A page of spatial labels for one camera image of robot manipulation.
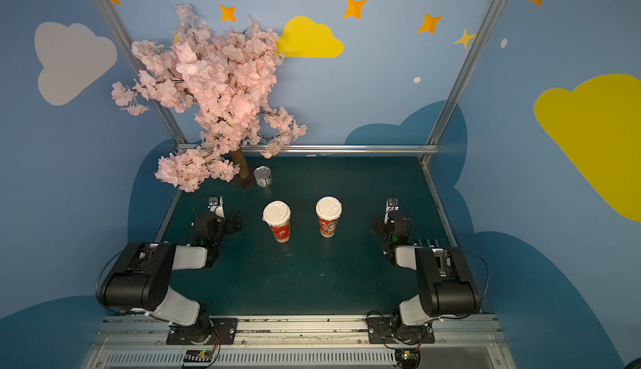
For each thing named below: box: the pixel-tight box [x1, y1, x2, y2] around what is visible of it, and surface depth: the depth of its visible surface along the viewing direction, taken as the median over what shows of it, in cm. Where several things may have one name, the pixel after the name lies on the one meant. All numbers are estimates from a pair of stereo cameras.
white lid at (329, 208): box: [315, 196, 344, 222], surface depth 85 cm
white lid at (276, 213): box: [262, 200, 292, 227], surface depth 84 cm
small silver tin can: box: [252, 165, 273, 188], surface depth 110 cm
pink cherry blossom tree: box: [111, 4, 307, 193], surface depth 77 cm
